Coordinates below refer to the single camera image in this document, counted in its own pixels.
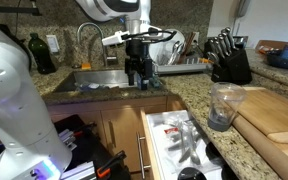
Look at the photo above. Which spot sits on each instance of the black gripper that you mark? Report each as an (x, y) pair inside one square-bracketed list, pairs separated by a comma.
[(139, 65)]

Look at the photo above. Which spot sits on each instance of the wooden drawer with white interior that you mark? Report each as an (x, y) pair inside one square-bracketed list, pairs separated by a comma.
[(160, 133)]

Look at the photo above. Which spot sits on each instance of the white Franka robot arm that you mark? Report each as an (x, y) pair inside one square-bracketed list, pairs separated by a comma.
[(14, 100)]

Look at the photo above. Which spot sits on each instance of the stainless steel sink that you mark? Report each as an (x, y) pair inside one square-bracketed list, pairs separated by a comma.
[(97, 77)]

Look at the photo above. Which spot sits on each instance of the clear plastic bag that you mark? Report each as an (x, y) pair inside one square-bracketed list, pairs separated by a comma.
[(165, 53)]

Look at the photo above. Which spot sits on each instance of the grey dish rack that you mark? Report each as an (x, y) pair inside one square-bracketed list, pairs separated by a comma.
[(180, 68)]

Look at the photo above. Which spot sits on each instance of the wooden base cabinet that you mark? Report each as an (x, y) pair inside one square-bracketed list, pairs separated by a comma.
[(124, 130)]

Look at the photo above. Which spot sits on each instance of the orange sponge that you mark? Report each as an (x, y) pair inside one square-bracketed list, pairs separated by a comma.
[(86, 66)]

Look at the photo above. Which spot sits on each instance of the steel gooseneck faucet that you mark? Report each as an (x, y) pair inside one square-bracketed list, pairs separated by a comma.
[(101, 40)]

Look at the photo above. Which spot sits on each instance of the red sauce packet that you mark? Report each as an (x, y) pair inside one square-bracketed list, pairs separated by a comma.
[(171, 130)]

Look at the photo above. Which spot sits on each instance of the white plate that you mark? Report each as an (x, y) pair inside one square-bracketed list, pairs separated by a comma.
[(180, 37)]

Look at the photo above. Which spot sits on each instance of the brown wooden utensils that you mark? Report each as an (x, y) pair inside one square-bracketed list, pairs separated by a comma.
[(188, 45)]

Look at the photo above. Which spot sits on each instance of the clear plastic cutlery bags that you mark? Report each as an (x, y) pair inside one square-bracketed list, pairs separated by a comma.
[(187, 146)]

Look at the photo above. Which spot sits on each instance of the black tool case with clamps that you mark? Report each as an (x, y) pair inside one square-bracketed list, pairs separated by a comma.
[(90, 150)]

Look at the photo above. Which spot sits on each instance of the clear blender cup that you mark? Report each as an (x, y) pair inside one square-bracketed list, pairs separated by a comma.
[(224, 103)]

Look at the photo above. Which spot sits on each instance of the black knife block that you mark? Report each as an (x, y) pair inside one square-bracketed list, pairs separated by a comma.
[(234, 70)]

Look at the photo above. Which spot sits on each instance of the dark green glass bottle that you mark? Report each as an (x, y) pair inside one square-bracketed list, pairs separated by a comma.
[(42, 56)]

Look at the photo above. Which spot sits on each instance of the light wooden cutting board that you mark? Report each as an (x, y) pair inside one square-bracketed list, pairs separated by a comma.
[(270, 110)]

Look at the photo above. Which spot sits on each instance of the thick wooden cutting board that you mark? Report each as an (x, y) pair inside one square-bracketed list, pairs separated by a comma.
[(267, 150)]

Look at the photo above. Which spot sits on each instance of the dark blue bowl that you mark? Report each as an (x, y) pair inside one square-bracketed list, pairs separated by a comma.
[(284, 60)]

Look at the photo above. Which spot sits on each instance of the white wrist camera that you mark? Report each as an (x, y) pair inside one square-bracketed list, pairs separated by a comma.
[(114, 38)]

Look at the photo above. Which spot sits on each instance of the white wall outlet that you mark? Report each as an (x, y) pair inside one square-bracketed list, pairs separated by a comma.
[(53, 44)]

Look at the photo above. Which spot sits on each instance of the grey wall phone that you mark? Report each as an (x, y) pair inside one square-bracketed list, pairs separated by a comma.
[(243, 8)]

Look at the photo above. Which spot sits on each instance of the black wall rail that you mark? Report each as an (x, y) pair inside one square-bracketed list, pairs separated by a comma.
[(10, 10)]

